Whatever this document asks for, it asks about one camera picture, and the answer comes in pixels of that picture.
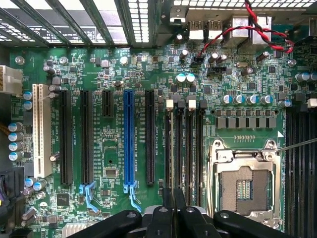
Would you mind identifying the white expansion slot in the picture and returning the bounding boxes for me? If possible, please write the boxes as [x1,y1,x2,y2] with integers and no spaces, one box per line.
[32,83,53,179]

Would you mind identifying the white power connector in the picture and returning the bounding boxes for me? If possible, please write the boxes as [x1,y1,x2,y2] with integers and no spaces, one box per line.
[0,64,24,97]

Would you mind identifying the black RAM slot white latches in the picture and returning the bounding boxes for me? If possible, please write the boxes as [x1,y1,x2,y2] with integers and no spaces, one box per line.
[307,98,317,238]
[164,99,177,196]
[284,106,297,238]
[186,99,198,207]

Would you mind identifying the silver CPU socket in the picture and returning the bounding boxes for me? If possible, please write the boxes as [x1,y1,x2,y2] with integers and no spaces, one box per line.
[207,138,283,230]

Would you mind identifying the black power connector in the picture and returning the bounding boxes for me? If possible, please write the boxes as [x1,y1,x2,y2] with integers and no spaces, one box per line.
[0,166,26,224]

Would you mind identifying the short black expansion slot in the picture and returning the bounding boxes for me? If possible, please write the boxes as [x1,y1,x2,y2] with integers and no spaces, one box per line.
[101,89,114,119]

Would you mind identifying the silver finned chipset heatsink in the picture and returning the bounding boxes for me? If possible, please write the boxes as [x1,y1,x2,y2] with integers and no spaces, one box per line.
[61,222,88,238]

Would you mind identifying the grey open PC case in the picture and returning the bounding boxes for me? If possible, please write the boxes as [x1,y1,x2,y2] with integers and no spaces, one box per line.
[0,0,317,50]

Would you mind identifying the red black twisted wire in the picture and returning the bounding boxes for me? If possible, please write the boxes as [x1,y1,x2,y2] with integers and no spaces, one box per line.
[197,0,296,62]

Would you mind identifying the blue expansion slot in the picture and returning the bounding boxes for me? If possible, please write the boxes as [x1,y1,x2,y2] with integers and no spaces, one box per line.
[123,89,143,214]

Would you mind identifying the silver USB port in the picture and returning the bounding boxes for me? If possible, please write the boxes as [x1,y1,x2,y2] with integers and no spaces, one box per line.
[207,19,224,41]
[188,19,205,41]

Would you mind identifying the long black expansion slot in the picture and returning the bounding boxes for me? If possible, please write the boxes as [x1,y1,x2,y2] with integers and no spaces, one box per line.
[145,89,157,185]
[58,89,74,185]
[79,90,97,199]

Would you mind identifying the green Dell motherboard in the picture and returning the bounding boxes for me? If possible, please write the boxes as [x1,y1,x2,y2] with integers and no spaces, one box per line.
[0,46,317,238]

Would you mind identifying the large silver port block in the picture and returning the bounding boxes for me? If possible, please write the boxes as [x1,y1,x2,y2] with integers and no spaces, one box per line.
[252,14,272,46]
[221,14,251,48]

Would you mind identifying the thin metal locking lever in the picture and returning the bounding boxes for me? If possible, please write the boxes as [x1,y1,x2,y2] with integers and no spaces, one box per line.
[276,138,317,152]

